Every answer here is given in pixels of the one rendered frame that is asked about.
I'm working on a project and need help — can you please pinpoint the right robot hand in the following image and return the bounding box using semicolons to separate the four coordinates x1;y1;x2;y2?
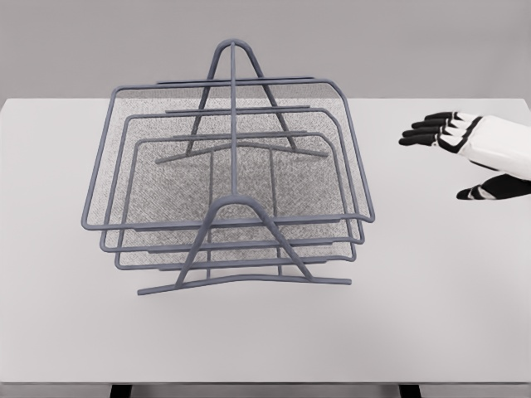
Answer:
398;110;531;201

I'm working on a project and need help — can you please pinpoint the large grey mesh tray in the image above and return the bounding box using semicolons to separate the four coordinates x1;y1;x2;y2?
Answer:
79;75;377;231

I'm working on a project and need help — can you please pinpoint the small grey mesh tray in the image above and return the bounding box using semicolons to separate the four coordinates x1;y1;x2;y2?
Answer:
113;131;359;270

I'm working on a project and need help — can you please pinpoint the medium grey mesh tray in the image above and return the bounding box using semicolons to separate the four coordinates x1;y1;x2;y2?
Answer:
99;106;367;254

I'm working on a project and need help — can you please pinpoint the grey wire rack frame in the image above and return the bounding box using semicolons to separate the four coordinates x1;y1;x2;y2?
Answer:
137;38;353;297

